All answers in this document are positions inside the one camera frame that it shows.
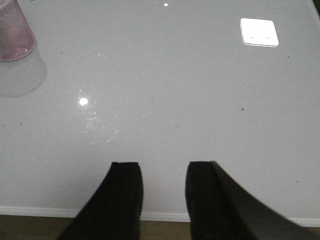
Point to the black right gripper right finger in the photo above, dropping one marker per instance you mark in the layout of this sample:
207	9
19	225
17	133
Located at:
220	209

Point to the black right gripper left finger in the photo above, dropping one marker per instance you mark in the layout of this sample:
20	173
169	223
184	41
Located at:
114	210

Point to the pink mesh pen holder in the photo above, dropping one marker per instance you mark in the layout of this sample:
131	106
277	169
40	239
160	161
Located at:
16	37

